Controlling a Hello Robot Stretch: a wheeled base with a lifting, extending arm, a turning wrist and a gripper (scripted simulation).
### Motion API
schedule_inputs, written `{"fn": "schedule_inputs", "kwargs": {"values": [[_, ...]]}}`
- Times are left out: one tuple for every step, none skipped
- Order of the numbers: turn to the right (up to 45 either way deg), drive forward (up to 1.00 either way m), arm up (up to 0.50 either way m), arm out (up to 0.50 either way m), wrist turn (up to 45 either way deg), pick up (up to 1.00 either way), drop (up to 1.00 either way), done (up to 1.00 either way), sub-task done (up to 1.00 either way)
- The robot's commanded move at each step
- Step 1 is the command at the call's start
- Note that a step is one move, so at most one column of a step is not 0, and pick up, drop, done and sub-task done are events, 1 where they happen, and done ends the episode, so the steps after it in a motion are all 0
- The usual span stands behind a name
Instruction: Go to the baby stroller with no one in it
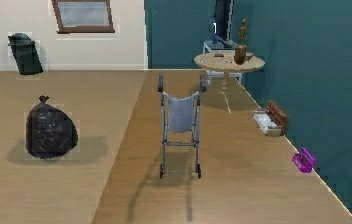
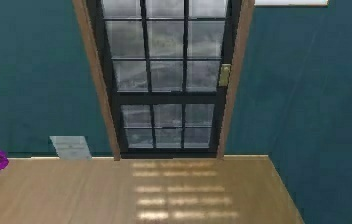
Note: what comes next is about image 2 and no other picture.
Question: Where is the grey wall vent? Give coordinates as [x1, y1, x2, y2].
[48, 135, 93, 161]

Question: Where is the white framed picture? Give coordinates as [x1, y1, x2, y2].
[254, 0, 329, 7]

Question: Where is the black glass pane door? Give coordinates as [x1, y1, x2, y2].
[85, 0, 244, 160]

